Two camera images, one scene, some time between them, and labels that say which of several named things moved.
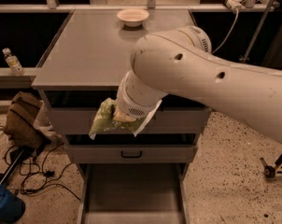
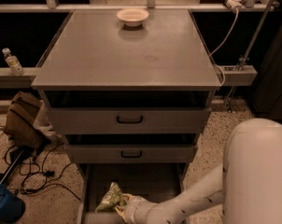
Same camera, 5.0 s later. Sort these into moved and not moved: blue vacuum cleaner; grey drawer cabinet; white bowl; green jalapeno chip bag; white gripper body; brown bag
Moved: white gripper body; green jalapeno chip bag
Not moved: blue vacuum cleaner; brown bag; grey drawer cabinet; white bowl
